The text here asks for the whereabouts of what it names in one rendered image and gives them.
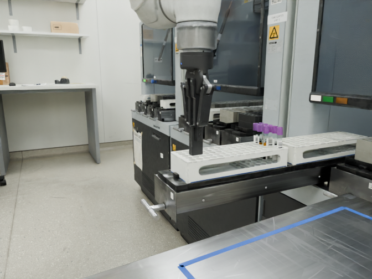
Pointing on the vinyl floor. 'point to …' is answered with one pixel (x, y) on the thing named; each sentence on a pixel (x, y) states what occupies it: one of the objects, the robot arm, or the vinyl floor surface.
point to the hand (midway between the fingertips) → (196, 140)
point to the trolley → (273, 248)
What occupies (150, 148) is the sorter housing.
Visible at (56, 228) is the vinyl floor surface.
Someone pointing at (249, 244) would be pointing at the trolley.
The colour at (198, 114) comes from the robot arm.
